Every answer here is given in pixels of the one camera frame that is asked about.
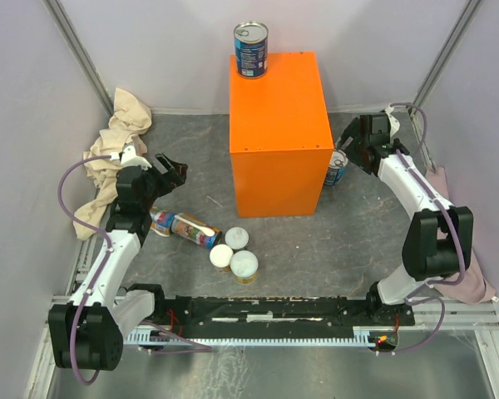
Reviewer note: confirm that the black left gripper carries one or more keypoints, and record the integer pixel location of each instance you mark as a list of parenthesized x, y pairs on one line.
[(175, 174)]

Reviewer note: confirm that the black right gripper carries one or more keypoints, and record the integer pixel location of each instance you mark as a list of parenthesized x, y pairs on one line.
[(352, 131)]

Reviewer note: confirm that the blue tall tin can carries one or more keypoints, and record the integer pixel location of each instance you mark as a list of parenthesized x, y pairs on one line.
[(251, 49)]

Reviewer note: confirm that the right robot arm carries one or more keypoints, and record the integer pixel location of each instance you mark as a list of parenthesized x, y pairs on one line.
[(438, 245)]

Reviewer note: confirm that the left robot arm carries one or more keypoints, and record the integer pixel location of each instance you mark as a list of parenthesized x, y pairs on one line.
[(88, 331)]

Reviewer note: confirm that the orange box counter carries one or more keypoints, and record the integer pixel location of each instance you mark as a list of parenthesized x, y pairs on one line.
[(280, 137)]

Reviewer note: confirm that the yellow labelled lying can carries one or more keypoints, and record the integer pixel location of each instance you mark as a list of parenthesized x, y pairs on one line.
[(161, 221)]

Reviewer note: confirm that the beige crumpled cloth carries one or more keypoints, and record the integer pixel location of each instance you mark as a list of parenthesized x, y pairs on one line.
[(131, 118)]

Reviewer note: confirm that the colourful lying can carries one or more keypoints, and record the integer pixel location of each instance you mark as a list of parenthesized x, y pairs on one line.
[(196, 231)]

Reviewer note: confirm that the white lid small can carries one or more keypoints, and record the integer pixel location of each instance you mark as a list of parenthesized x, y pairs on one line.
[(220, 257)]

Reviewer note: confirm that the grey lid can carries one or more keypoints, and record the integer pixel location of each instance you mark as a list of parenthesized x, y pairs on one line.
[(237, 238)]

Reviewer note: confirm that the yellow can white lid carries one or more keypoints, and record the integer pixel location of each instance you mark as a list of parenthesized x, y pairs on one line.
[(244, 266)]

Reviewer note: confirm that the mauve crumpled cloth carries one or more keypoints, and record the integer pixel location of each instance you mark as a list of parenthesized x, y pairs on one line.
[(473, 288)]

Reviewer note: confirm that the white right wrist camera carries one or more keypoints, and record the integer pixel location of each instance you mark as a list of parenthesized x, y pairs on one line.
[(393, 120)]

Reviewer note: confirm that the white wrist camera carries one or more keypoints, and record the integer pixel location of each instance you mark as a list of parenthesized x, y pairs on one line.
[(393, 120), (130, 157)]

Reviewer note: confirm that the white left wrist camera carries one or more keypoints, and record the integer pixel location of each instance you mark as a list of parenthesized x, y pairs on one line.
[(130, 157)]

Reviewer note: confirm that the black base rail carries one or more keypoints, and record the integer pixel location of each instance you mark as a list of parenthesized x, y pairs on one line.
[(276, 317)]

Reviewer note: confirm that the aluminium frame post right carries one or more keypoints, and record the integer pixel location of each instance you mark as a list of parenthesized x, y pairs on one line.
[(449, 46)]

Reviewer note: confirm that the aluminium frame post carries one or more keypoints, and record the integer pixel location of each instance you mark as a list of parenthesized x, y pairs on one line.
[(65, 26), (449, 46)]

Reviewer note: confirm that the light blue cable duct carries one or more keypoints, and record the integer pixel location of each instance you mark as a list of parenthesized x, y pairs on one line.
[(149, 337)]

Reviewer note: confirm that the aluminium frame post left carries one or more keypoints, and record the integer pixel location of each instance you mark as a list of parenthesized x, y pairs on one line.
[(65, 26)]

